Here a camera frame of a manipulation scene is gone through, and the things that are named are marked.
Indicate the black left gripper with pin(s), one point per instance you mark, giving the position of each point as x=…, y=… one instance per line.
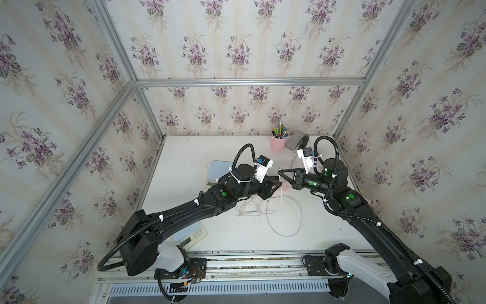
x=267, y=185

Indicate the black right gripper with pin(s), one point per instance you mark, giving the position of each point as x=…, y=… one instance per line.
x=300, y=178

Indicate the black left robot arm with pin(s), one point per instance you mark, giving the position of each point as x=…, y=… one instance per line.
x=138, y=246

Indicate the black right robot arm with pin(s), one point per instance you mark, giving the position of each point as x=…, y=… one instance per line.
x=408, y=278

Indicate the pink metal pen bucket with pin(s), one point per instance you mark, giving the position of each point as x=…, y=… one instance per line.
x=278, y=144

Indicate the black stapler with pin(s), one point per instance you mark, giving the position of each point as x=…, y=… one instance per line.
x=304, y=142

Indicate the pens and markers bundle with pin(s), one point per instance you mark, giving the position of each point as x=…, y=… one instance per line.
x=280, y=131

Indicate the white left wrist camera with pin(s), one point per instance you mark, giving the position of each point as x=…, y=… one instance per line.
x=263, y=164

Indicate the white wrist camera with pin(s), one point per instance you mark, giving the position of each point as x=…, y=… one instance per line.
x=263, y=164
x=307, y=157

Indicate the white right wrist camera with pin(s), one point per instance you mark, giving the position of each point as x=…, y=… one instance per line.
x=307, y=157

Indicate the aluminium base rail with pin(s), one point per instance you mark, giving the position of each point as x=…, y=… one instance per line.
x=253, y=273

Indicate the aluminium enclosure frame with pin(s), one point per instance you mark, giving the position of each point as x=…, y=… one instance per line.
x=65, y=75

